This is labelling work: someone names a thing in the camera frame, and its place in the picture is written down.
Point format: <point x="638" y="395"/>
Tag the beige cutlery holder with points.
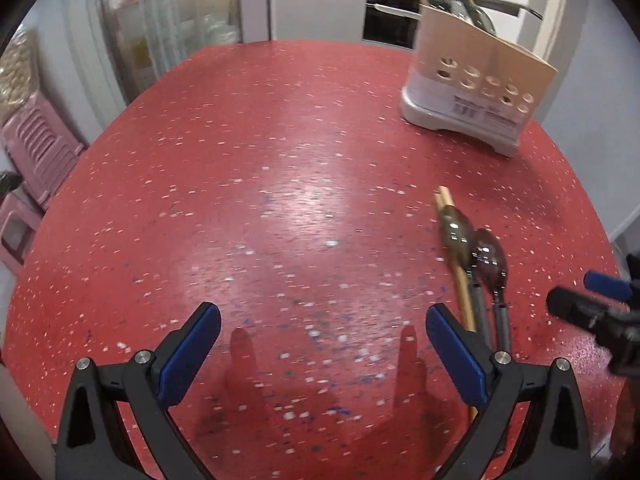
<point x="468" y="81"/>

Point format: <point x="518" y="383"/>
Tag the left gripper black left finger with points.
<point x="92" y="439"/>

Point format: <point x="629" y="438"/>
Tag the olive spoon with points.
<point x="457" y="233"/>

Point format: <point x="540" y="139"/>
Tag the pink plastic stool stack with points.
<point x="43" y="150"/>

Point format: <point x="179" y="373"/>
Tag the glass sliding door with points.
<point x="148" y="38"/>

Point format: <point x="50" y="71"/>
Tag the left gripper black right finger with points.
<point x="553" y="442"/>

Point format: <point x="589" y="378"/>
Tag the bag of light balls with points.
<point x="19" y="73"/>

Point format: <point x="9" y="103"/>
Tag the brown spoon black handle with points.
<point x="490" y="263"/>

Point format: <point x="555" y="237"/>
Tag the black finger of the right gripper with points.
<point x="608" y="286"/>
<point x="579" y="310"/>

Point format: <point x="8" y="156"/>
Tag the wooden chopstick pair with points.
<point x="443" y="198"/>

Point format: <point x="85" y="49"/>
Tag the right hand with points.
<point x="626" y="420"/>

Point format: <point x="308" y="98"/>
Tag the built-in black oven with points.
<point x="391" y="22"/>

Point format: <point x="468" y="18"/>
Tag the pink small stool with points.
<point x="19" y="224"/>

